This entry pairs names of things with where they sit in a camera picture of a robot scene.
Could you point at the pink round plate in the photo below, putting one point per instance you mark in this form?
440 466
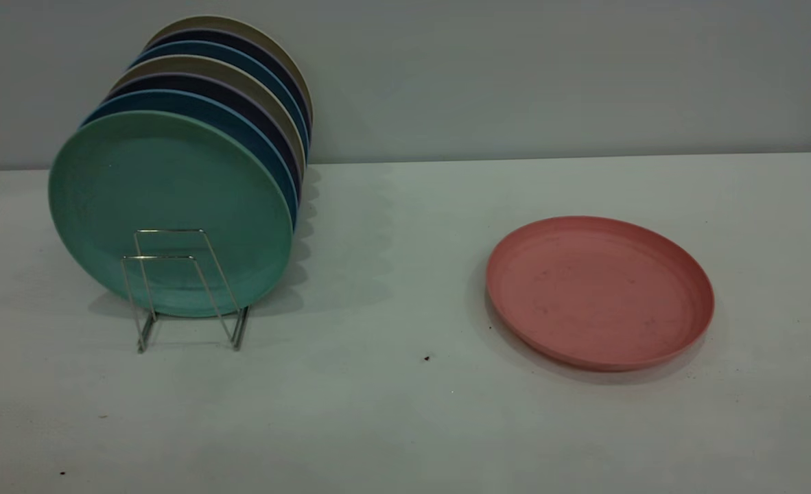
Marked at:
597 295

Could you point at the purple round plate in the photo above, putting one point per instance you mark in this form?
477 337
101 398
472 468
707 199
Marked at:
186 82
213 34

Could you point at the blue round plate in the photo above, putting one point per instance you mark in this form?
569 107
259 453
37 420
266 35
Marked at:
172 101
200 48

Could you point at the beige round plate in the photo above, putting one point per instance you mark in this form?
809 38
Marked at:
221 22
193 64

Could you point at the green round plate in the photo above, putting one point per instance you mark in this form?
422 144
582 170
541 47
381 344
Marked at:
165 199

